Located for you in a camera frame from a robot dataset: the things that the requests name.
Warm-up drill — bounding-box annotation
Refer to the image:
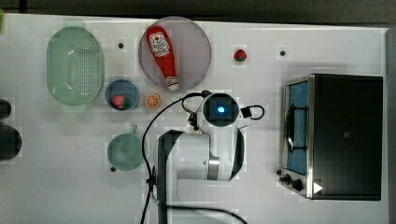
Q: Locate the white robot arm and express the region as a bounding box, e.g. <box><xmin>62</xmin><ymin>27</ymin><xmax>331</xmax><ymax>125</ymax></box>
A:
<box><xmin>154</xmin><ymin>91</ymin><xmax>245</xmax><ymax>224</ymax></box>

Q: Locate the green mug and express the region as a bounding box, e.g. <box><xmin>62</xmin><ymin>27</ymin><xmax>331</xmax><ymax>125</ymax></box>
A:
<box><xmin>106</xmin><ymin>125</ymin><xmax>143</xmax><ymax>172</ymax></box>

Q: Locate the orange slice toy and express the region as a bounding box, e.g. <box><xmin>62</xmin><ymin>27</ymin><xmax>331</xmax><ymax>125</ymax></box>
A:
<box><xmin>145</xmin><ymin>93</ymin><xmax>161</xmax><ymax>109</ymax></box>

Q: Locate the grey round plate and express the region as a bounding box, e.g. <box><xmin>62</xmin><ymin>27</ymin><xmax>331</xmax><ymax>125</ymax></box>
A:
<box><xmin>138</xmin><ymin>17</ymin><xmax>211</xmax><ymax>91</ymax></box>

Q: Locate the red strawberry toy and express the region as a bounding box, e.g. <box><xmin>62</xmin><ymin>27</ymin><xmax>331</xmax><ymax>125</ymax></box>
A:
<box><xmin>233</xmin><ymin>49</ymin><xmax>248</xmax><ymax>62</ymax></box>

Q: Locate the strawberry toy in bowl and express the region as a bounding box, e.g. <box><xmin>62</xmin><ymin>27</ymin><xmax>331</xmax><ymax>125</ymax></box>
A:
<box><xmin>111</xmin><ymin>94</ymin><xmax>130</xmax><ymax>110</ymax></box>

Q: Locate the blue bowl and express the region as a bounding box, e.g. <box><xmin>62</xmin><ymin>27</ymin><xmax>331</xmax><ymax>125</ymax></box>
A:
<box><xmin>105</xmin><ymin>79</ymin><xmax>140</xmax><ymax>111</ymax></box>

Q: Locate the red ketchup bottle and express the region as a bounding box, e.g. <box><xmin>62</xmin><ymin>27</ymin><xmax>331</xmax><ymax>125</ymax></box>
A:
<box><xmin>146</xmin><ymin>26</ymin><xmax>179</xmax><ymax>91</ymax></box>

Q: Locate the green colander basket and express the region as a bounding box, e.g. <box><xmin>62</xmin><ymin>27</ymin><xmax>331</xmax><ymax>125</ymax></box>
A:
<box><xmin>47</xmin><ymin>27</ymin><xmax>105</xmax><ymax>106</ymax></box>

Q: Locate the silver toaster oven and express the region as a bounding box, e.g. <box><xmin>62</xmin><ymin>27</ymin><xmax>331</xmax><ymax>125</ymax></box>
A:
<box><xmin>276</xmin><ymin>74</ymin><xmax>384</xmax><ymax>201</ymax></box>

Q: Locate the small black cylinder object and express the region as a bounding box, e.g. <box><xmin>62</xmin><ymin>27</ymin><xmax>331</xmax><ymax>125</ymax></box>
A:
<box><xmin>0</xmin><ymin>99</ymin><xmax>11</xmax><ymax>119</ymax></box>

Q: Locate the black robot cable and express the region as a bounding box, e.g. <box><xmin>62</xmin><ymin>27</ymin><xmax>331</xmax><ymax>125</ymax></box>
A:
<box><xmin>139</xmin><ymin>90</ymin><xmax>250</xmax><ymax>224</ymax></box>

